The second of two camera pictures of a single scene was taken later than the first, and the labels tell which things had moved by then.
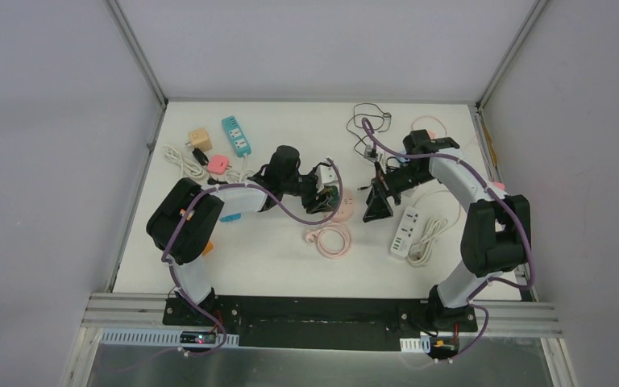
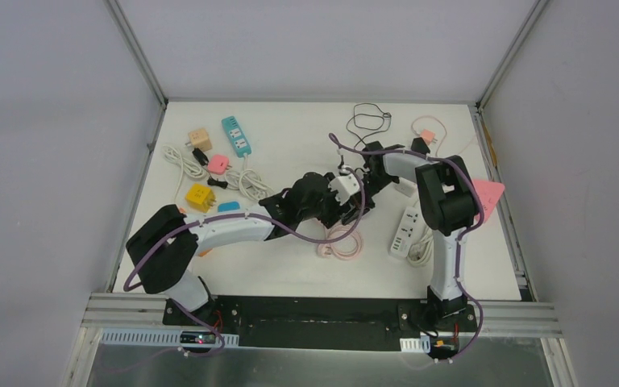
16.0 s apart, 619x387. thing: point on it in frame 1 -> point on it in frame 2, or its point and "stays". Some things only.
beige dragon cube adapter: (199, 139) stays
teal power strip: (236, 137) stays
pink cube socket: (218, 164) stays
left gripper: (314, 192) -> (345, 208)
